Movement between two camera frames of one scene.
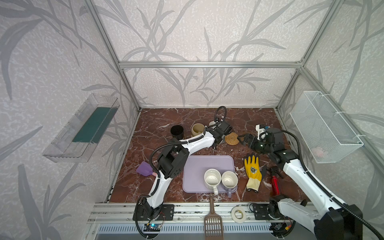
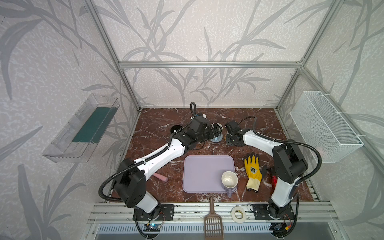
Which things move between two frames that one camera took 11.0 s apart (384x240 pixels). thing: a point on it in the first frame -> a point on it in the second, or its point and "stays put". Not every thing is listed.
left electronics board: [152, 227] stays put
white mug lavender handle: [229, 180] stays put
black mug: [177, 131] stays put
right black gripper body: [250, 140] -> [229, 127]
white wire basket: [327, 136] stays put
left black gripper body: [223, 130] -> [214, 132]
